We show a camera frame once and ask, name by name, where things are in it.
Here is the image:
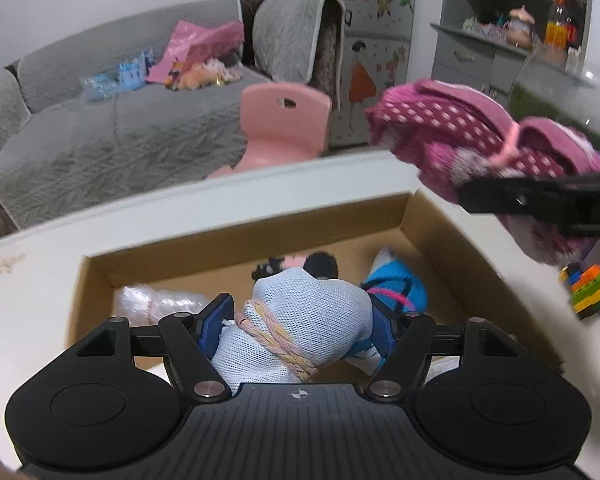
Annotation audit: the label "colourful block build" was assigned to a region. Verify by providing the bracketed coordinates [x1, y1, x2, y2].
[560, 242, 600, 322]

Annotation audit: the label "grey sofa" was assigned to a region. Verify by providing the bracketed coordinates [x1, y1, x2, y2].
[0, 0, 348, 243]

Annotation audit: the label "clear bubble wrap bundle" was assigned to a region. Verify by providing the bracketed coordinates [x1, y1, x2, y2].
[111, 284, 212, 322]

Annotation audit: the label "white desktop table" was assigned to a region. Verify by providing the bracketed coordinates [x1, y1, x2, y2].
[0, 147, 600, 480]

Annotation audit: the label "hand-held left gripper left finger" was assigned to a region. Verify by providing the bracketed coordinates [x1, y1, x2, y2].
[75, 294, 233, 405]

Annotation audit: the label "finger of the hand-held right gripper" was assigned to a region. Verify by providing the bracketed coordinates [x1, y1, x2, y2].
[457, 170, 600, 222]

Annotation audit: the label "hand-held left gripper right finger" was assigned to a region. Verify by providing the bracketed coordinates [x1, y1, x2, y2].
[364, 297, 526, 403]

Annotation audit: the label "plush toys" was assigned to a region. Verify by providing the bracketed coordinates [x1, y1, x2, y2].
[167, 57, 243, 92]

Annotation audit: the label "pink dotted sock bundle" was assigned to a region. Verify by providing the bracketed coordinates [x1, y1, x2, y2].
[365, 79, 600, 266]

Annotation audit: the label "decorated grey fridge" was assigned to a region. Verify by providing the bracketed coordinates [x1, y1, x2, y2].
[285, 0, 419, 149]

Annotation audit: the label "pink plastic bag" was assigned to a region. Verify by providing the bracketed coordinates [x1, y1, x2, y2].
[145, 20, 245, 86]

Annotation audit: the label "clear bag with blue toys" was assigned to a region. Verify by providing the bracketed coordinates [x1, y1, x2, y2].
[80, 74, 123, 102]

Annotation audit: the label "pink teapot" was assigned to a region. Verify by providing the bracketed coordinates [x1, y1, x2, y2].
[507, 5, 537, 50]

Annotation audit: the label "pink chair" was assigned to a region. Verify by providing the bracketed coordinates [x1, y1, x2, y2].
[205, 84, 333, 181]

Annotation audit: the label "cardboard box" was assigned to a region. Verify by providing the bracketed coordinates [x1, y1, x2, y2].
[67, 191, 566, 386]

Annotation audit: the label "black sock bundle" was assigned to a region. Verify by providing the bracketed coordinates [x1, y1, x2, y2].
[251, 251, 339, 282]

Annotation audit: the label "orange drink bottle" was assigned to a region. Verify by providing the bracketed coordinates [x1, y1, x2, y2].
[545, 0, 579, 52]

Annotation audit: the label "grey cabinet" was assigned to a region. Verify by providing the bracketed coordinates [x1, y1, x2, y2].
[430, 0, 597, 107]

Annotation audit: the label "blue toy castle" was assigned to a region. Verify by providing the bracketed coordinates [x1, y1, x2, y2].
[117, 49, 156, 92]

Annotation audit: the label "glass jar with green plants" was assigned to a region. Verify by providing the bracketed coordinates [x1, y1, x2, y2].
[509, 45, 600, 147]

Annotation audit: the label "light blue sock bundle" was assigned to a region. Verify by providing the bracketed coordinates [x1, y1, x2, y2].
[215, 266, 376, 397]

